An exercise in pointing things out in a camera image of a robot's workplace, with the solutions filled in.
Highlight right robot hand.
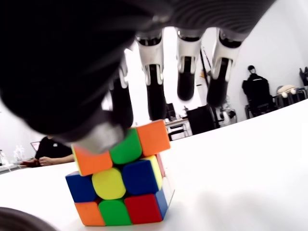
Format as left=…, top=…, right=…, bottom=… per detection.
left=0, top=0, right=277, bottom=154

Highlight multicoloured Rubik's cube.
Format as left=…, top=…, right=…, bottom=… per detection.
left=65, top=119, right=176, bottom=227

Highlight dark round plate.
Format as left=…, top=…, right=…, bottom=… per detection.
left=0, top=206, right=57, bottom=231

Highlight person in black shirt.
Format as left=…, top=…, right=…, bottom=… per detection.
left=20, top=135, right=75, bottom=168

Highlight black cabinet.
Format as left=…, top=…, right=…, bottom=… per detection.
left=186, top=104, right=221, bottom=135

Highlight silver humanoid robot legs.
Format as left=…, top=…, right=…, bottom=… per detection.
left=220, top=107, right=238, bottom=123

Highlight beige plush toy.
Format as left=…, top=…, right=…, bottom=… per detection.
left=276, top=85, right=298, bottom=97

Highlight grey chair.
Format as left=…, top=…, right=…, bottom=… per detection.
left=274, top=87, right=308, bottom=110

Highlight white metal-frame desk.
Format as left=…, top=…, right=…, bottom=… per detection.
left=166, top=119, right=192, bottom=141

